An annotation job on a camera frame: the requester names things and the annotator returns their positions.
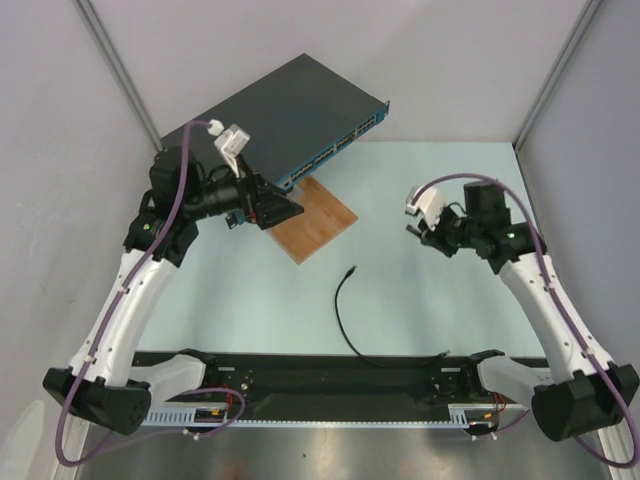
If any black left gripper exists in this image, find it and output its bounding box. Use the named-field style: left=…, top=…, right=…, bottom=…
left=183, top=153, right=303, bottom=229

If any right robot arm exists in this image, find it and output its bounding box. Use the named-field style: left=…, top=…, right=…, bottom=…
left=405, top=174, right=639, bottom=441

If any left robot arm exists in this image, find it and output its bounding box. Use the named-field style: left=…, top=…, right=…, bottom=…
left=43, top=147, right=304, bottom=435

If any wooden base board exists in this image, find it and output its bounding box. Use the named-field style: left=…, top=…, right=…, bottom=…
left=269, top=176, right=358, bottom=265

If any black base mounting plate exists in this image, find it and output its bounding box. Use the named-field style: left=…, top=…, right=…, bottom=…
left=134, top=352, right=551, bottom=422

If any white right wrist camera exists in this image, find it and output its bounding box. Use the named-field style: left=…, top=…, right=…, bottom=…
left=405, top=186, right=446, bottom=231

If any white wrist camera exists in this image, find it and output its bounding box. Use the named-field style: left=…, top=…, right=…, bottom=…
left=405, top=186, right=446, bottom=231
left=206, top=119, right=250, bottom=178

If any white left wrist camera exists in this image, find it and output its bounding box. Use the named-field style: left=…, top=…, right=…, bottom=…
left=206, top=119, right=250, bottom=178

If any dark grey network switch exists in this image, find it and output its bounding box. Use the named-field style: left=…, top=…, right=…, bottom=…
left=160, top=53, right=391, bottom=231

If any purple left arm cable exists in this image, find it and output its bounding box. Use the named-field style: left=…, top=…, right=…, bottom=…
left=54, top=119, right=246, bottom=467

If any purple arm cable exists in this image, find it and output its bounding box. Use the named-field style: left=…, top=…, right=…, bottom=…
left=417, top=173, right=639, bottom=469
left=54, top=119, right=246, bottom=467

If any black ethernet cable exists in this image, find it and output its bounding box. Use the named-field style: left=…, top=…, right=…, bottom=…
left=333, top=264, right=450, bottom=370

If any white cable duct rail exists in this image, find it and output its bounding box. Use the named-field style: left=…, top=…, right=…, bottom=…
left=142, top=403, right=529, bottom=429

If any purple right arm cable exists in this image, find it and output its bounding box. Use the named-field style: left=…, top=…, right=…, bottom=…
left=417, top=173, right=639, bottom=469

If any aluminium frame post left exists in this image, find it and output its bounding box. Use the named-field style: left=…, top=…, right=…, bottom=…
left=72, top=0, right=162, bottom=151

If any aluminium frame post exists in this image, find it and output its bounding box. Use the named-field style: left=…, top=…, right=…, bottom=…
left=72, top=0, right=162, bottom=151
left=512, top=0, right=605, bottom=155

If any aluminium frame post right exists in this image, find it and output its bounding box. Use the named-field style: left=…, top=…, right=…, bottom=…
left=512, top=0, right=605, bottom=155

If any aluminium front rail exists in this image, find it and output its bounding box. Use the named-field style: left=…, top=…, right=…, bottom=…
left=598, top=423, right=639, bottom=480

